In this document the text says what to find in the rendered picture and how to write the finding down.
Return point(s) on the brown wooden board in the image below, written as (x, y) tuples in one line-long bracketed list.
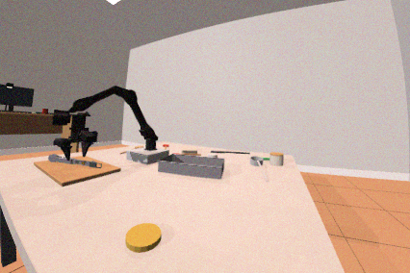
[(68, 174)]

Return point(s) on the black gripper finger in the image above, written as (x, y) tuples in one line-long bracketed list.
[(85, 146), (66, 151)]

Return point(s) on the yellow flat disc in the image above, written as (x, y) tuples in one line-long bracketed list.
[(140, 238)]

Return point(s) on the beige flat rectangular board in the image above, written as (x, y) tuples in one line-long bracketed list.
[(188, 150)]

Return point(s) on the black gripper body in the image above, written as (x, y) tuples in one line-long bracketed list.
[(71, 139)]

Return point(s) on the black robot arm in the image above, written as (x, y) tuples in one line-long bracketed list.
[(62, 117)]

